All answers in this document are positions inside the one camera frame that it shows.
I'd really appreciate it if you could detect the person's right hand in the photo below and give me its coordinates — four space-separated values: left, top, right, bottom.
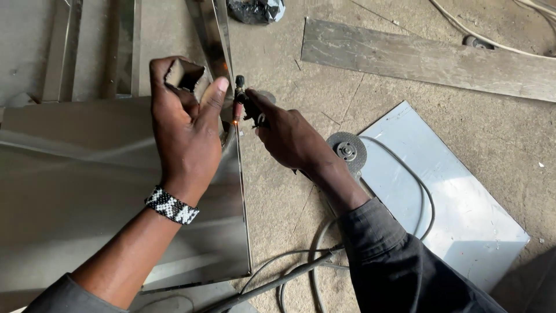
244 88 345 177

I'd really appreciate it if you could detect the dark welding torch hose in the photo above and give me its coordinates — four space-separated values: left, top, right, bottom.
203 244 347 313

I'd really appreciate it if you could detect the short square steel tube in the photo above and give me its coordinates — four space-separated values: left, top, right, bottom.
164 59 212 103

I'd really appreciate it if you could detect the black white beaded bracelet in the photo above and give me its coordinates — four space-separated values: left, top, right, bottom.
144 185 200 225

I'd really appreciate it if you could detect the white cable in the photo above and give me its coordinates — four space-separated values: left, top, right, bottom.
428 0 556 61

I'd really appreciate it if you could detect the large stainless steel sheet box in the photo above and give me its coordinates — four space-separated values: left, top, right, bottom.
0 96 253 305

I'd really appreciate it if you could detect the thin grey cable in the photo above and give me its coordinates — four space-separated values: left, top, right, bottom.
237 217 350 313

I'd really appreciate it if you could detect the person's left hand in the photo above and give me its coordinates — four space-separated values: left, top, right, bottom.
149 56 230 206

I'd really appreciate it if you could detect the angle grinder cutting disc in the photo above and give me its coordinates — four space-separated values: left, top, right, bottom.
326 131 368 176

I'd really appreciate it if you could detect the small round dark wheel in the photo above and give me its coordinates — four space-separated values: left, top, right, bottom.
462 34 495 50

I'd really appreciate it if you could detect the black welding torch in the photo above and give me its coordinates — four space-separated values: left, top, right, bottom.
232 75 270 130

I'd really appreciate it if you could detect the upright shiny steel post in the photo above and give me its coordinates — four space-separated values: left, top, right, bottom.
186 0 235 109

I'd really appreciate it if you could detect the black plastic bag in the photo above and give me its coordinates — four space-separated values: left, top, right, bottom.
226 0 286 25

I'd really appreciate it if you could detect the long square steel tube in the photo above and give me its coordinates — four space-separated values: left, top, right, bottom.
42 0 83 103
103 0 142 99

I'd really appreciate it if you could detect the small flat steel sheet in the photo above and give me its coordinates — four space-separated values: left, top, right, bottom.
129 280 259 313

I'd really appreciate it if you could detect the grey wooden plank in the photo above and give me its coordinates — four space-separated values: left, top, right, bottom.
301 17 556 103

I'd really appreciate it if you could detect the flat pale metal sheet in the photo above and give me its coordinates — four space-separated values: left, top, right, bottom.
355 100 531 294

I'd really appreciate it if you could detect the grey grinder power cable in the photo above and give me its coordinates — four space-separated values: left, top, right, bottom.
359 135 436 242

